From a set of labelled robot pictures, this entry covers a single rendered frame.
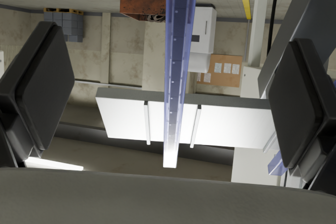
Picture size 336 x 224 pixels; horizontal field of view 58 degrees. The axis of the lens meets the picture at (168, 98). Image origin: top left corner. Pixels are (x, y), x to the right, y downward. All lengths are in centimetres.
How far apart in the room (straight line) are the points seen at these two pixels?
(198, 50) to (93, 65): 513
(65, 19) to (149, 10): 753
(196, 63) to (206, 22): 94
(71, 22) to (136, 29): 208
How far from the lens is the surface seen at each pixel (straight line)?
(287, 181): 66
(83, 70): 1126
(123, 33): 1051
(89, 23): 1112
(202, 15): 689
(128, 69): 1046
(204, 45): 684
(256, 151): 91
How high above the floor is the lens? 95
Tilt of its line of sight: 10 degrees up
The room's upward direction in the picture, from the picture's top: 176 degrees counter-clockwise
